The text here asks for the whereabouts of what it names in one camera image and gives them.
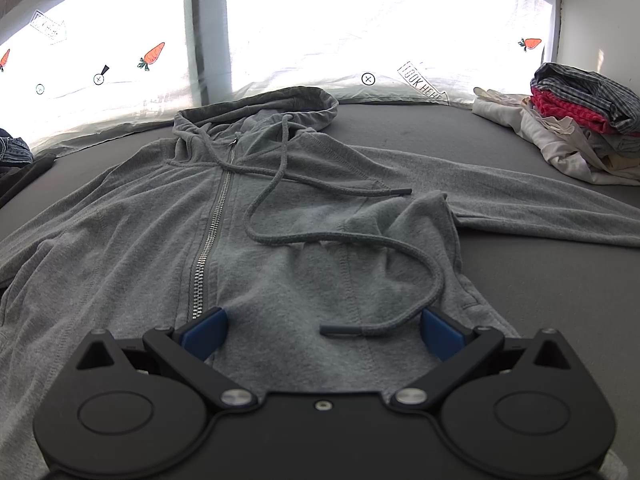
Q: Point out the blue denim garment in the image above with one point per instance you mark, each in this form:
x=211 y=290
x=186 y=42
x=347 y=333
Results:
x=14 y=152

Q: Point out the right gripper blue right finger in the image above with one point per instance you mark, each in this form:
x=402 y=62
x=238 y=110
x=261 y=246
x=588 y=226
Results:
x=462 y=352

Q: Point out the black garment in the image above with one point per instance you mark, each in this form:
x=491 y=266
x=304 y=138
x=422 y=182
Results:
x=14 y=179

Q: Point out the cream white folded garment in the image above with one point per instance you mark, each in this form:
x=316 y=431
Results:
x=561 y=142

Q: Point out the grey zip hoodie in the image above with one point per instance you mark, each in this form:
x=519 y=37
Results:
x=322 y=255

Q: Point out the white printed carrot curtain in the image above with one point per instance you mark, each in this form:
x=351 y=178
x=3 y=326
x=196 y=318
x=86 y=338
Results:
x=77 y=67

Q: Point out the checkered folded shirt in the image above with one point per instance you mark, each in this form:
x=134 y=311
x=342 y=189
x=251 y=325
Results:
x=600 y=94

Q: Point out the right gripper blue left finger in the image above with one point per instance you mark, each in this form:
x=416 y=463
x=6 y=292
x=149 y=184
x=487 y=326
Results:
x=183 y=352

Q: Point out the red folded garment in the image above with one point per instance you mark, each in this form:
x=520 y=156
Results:
x=549 y=105

